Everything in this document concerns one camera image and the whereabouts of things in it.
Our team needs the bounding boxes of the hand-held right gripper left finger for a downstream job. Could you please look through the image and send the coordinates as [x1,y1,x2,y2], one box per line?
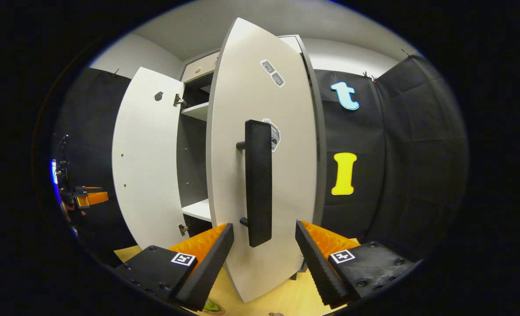
[113,223,235,311]

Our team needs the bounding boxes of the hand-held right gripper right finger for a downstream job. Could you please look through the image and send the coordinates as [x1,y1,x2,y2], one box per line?
[295,220,420,309]

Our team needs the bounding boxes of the clear bottle with green label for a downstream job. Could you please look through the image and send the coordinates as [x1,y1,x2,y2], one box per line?
[203,299,225,314]

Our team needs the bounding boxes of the white cabinet door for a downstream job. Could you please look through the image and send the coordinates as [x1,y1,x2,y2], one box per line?
[112,67,186,250]
[206,18,319,303]

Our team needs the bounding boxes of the white cabinet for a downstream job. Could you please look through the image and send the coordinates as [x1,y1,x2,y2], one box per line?
[176,34,328,281]

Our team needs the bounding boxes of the black backdrop cloth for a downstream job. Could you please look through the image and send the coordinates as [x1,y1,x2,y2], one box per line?
[51,55,469,264]

